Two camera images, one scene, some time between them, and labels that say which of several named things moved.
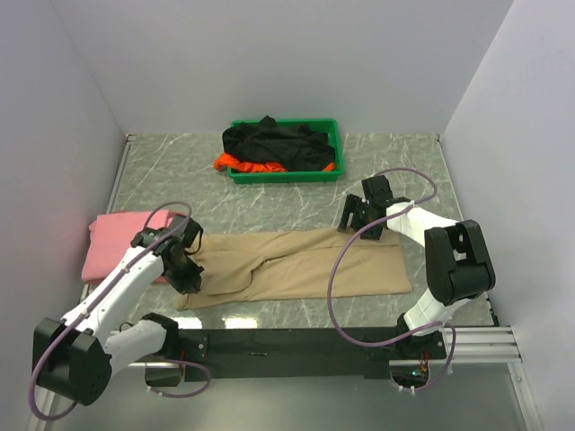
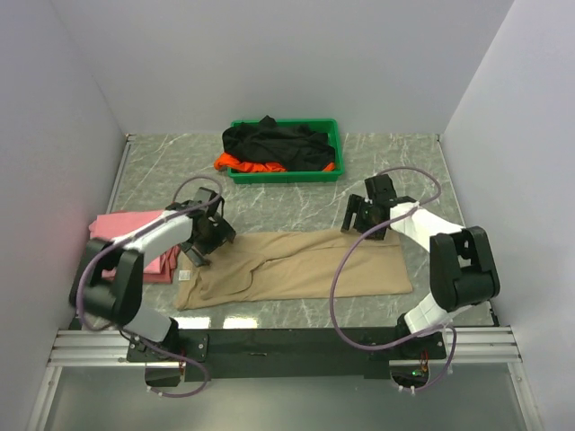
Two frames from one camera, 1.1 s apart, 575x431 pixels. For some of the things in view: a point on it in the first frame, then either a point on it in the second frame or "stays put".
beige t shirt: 276,263 stays put
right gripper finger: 353,205 stays put
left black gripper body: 184,276 to 214,237
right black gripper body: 366,220 stays put
